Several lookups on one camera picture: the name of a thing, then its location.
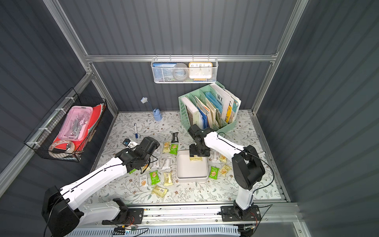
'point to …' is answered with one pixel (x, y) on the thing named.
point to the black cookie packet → (174, 138)
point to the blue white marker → (136, 134)
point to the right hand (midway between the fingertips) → (199, 154)
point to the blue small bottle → (156, 112)
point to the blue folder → (205, 120)
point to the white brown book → (194, 111)
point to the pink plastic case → (75, 125)
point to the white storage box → (191, 169)
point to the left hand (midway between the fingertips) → (150, 146)
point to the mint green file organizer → (214, 107)
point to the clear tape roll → (72, 147)
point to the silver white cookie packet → (143, 180)
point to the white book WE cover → (223, 97)
